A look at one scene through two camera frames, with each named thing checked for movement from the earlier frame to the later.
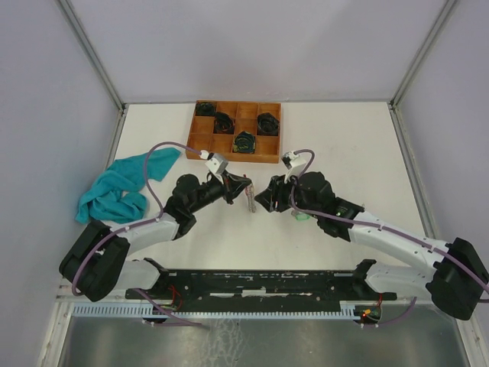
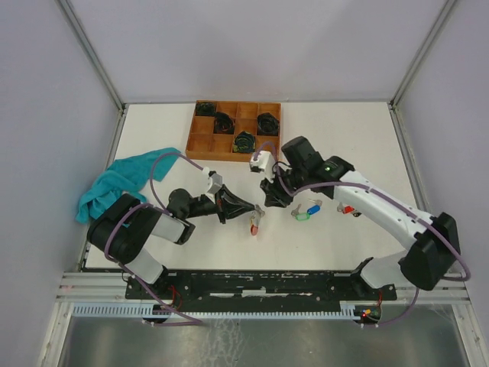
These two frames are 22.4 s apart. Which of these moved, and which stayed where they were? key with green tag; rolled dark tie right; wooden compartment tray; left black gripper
Moved: left black gripper
Stayed: wooden compartment tray; key with green tag; rolled dark tie right
